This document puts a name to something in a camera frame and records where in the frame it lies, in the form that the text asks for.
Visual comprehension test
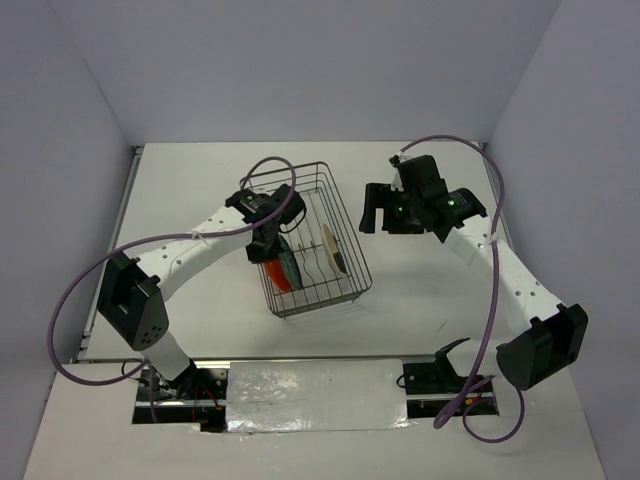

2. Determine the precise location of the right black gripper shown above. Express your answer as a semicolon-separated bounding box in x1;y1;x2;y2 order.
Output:
358;182;424;234

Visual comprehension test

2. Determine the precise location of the orange plate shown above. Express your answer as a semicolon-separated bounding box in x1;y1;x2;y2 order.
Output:
264;259;292;292

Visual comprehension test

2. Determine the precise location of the cream plate with dark edge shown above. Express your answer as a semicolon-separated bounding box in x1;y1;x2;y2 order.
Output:
321;224;348;278

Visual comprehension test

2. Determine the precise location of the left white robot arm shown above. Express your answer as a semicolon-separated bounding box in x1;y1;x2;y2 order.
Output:
97;184;306;399

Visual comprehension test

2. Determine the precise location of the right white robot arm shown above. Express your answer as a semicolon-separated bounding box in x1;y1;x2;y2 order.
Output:
359;155;588;391

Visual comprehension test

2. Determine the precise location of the green rimmed white plate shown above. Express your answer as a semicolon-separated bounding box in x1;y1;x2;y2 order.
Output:
278;236;303;290

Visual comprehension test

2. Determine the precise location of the silver foil covered panel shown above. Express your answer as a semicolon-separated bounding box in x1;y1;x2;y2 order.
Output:
225;359;409;433

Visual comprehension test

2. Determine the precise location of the metal wire dish rack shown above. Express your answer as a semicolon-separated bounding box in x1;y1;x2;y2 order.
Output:
258;162;373;318

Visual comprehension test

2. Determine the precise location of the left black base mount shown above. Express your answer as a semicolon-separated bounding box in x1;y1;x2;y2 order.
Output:
131;369;228;433

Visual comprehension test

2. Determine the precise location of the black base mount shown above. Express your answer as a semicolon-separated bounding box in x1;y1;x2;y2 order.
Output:
131;369;228;433
396;358;498;419

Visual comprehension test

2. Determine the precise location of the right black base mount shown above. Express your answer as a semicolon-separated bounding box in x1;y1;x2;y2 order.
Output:
396;358;498;419

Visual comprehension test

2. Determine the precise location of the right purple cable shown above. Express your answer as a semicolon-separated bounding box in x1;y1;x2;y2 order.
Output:
394;134;525;444

